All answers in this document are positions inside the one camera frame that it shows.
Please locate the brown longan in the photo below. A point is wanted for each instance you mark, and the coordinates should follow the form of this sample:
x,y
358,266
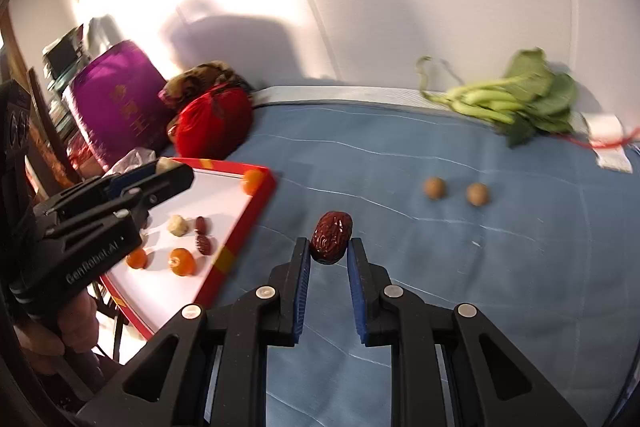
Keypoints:
x,y
478,195
434,188

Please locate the small orange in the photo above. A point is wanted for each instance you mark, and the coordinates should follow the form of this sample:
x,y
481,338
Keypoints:
x,y
252,181
136,259

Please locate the person's left hand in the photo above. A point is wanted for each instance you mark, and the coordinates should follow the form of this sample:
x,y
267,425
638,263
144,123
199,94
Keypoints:
x,y
75,327

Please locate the red box with white inside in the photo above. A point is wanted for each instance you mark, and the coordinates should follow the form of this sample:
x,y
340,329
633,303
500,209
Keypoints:
x,y
210,202

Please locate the brown patterned cloth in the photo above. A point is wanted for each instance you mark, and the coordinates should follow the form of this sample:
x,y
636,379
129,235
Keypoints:
x,y
200,79

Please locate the green leafy vegetable bunch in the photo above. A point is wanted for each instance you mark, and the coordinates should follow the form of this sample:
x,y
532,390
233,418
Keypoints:
x,y
535,97

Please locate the red cloth pouch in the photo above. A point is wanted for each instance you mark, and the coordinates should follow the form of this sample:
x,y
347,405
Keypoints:
x,y
215,122

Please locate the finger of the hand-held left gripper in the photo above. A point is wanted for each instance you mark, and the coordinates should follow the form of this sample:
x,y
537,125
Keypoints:
x,y
115,184
170,182

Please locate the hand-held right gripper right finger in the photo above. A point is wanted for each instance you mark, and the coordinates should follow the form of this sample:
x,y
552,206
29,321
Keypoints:
x,y
357,292

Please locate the white plastic bag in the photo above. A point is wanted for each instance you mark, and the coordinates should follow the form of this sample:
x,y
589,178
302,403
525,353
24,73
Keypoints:
x,y
131,159

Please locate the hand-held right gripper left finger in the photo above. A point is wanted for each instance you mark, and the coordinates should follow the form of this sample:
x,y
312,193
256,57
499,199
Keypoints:
x,y
301,287

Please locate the printed white label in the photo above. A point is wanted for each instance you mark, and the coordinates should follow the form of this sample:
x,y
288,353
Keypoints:
x,y
614,158

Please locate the purple bag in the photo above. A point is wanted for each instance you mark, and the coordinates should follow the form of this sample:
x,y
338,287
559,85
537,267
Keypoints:
x,y
120,102

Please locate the large orange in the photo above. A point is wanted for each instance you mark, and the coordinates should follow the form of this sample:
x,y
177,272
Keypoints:
x,y
181,262

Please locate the dried red date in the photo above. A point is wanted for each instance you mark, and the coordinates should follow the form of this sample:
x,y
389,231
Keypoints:
x,y
202,244
200,225
331,237

